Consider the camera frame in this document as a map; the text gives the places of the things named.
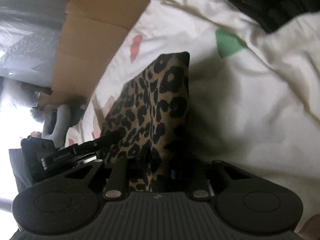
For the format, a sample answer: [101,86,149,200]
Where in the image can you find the folded black clothes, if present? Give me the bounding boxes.
[197,0,320,34]

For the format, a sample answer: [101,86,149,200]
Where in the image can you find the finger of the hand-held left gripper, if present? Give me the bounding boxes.
[72,130,123,156]

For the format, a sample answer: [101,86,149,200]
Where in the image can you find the flattened cardboard sheet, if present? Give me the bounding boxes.
[6,0,170,110]

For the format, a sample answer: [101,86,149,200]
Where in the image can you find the grey neck pillow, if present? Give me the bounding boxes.
[41,104,87,148]

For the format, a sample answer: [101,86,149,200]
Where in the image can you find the grey appliance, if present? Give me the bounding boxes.
[0,0,75,28]

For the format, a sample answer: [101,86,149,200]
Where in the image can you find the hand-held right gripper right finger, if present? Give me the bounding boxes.
[169,160,253,200]

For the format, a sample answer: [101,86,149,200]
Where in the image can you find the clear plastic wrap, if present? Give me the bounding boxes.
[0,17,63,85]

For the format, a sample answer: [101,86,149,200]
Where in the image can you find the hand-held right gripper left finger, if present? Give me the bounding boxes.
[63,157,137,200]

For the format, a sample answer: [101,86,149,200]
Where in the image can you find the cream bear print blanket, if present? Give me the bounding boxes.
[65,0,320,230]

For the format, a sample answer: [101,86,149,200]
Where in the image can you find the leopard print garment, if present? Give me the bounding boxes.
[96,51,192,193]

